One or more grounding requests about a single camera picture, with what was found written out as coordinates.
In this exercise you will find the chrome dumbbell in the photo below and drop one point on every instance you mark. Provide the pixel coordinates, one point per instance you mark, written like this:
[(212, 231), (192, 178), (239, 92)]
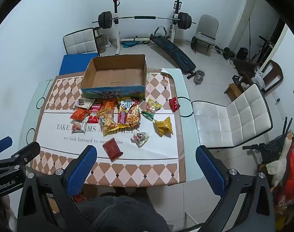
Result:
[(199, 73)]

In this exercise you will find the barbell with black plates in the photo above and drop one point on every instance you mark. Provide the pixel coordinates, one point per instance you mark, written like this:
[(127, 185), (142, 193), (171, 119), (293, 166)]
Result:
[(144, 17)]

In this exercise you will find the brown wooden chair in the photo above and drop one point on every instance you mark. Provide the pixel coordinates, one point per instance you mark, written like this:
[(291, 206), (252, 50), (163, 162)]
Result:
[(275, 72)]

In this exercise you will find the glass table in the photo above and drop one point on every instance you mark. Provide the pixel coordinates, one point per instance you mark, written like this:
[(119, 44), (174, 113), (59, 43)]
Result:
[(188, 130)]

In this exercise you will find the dark red flat packet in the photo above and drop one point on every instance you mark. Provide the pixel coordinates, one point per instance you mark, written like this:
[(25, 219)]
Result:
[(112, 149)]

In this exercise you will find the grey chair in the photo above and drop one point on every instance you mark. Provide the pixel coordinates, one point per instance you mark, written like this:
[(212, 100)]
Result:
[(207, 26)]

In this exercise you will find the clear small snack packet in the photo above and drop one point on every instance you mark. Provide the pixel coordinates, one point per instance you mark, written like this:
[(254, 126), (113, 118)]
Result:
[(139, 139)]

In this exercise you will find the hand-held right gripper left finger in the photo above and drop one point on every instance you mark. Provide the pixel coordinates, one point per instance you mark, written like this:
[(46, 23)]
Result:
[(81, 170)]

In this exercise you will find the small wooden stool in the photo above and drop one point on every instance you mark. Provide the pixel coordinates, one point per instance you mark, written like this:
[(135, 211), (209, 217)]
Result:
[(232, 90)]

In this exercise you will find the person's dark fleece clothing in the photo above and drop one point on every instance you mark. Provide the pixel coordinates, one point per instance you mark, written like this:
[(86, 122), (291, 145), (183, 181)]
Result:
[(122, 212)]

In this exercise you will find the blue cushion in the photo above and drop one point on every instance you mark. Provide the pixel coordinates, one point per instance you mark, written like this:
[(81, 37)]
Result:
[(72, 64)]

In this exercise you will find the red and green snack packet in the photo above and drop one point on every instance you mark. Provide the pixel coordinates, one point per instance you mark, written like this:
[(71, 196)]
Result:
[(95, 108)]

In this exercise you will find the yellow snack packet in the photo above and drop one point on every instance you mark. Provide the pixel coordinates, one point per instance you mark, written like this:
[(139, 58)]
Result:
[(163, 127)]

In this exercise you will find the black scooter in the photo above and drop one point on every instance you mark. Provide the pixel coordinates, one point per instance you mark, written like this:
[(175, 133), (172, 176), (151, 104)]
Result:
[(263, 48)]

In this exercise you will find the red noodle packet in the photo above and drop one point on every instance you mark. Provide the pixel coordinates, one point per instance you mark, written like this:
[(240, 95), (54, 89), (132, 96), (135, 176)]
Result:
[(133, 116)]

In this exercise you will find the white chocolate wafer packet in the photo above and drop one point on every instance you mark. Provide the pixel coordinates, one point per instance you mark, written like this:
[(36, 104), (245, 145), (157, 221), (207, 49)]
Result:
[(84, 102)]

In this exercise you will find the white barbell rack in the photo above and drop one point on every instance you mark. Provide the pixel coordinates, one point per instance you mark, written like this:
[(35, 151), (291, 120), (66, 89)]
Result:
[(116, 36)]

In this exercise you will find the checkered printed tablecloth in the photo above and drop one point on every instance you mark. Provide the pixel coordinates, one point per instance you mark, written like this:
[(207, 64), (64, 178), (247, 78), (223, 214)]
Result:
[(65, 135)]

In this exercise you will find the yellow biscuit packet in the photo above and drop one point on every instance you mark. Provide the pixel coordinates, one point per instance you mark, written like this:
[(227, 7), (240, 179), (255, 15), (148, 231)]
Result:
[(107, 122)]

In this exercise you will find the teal exercise disc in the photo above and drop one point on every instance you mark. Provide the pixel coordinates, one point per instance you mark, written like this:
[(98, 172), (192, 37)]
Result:
[(130, 44)]

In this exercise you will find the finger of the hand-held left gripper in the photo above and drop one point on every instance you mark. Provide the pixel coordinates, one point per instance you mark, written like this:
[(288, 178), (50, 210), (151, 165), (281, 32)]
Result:
[(26, 153), (2, 145)]

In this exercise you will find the clear water jug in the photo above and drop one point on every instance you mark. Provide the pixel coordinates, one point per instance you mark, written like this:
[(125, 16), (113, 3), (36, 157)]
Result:
[(100, 43)]

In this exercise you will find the cardboard box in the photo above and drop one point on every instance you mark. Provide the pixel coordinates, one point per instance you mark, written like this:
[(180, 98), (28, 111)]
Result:
[(113, 75)]

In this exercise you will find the black dumbbell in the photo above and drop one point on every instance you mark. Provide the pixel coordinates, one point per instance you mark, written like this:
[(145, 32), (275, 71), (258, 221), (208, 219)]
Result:
[(226, 52)]

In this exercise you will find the small red snack packet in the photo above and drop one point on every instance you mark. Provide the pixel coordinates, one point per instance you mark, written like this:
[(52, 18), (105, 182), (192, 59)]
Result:
[(174, 104)]

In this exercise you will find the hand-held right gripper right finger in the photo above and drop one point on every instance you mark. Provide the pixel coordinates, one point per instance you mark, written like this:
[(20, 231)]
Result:
[(211, 171)]

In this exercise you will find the white goose plush toy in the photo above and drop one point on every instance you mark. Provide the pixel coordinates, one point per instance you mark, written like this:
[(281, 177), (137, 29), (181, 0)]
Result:
[(279, 166)]

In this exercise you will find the white plastic bag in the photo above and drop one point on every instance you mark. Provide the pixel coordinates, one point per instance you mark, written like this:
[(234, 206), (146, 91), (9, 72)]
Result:
[(258, 78)]

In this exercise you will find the orange snack packet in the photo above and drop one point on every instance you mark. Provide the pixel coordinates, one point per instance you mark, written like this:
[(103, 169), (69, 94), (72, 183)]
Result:
[(79, 114)]

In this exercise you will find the small white snack packet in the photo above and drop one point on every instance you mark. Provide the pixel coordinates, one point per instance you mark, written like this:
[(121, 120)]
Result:
[(78, 126)]

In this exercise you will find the black bag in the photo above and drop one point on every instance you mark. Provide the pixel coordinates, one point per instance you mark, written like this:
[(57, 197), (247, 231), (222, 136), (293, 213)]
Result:
[(243, 53)]

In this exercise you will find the green candy packet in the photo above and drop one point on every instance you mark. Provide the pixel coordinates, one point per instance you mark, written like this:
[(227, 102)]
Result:
[(150, 108)]

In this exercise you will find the black sit-up bench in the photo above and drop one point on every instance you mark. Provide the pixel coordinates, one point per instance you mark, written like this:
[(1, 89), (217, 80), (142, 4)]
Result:
[(178, 55)]

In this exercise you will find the white quilted chair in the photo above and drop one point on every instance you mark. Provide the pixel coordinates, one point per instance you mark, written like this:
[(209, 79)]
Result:
[(80, 41), (246, 116)]

